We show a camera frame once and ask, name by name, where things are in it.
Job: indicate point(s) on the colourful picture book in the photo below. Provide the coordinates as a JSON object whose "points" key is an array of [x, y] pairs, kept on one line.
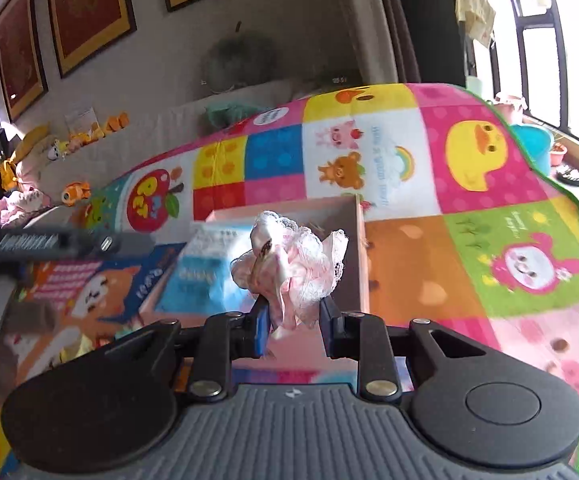
{"points": [[73, 303]]}

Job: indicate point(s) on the blue plastic basin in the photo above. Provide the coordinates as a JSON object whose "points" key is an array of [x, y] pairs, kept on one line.
{"points": [[537, 142]]}

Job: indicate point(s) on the orange fish plush toy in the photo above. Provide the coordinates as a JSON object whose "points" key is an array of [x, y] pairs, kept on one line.
{"points": [[75, 192]]}

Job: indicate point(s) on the beige sofa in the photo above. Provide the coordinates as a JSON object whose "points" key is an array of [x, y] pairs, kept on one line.
{"points": [[40, 180]]}

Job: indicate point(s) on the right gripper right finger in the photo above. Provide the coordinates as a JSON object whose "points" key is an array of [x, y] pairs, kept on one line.
{"points": [[362, 338]]}

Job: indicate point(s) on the green cloth on sofa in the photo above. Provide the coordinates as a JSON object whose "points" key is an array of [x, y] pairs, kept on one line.
{"points": [[224, 115]]}

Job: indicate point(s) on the grey curtain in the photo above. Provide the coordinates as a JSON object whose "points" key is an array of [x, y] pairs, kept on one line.
{"points": [[406, 41]]}

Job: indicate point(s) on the blue white milk carton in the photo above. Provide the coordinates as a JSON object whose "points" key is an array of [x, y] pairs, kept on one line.
{"points": [[201, 282]]}

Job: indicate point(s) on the orange yellow plush toys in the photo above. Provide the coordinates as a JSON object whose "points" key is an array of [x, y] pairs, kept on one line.
{"points": [[85, 129]]}

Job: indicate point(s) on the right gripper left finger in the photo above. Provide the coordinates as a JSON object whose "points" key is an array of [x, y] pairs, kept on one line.
{"points": [[224, 338]]}

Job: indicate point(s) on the pink lace cloth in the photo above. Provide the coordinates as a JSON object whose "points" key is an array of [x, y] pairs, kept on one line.
{"points": [[291, 267]]}

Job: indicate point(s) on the colourful cartoon play mat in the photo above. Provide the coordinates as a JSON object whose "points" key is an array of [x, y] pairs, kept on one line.
{"points": [[472, 264]]}

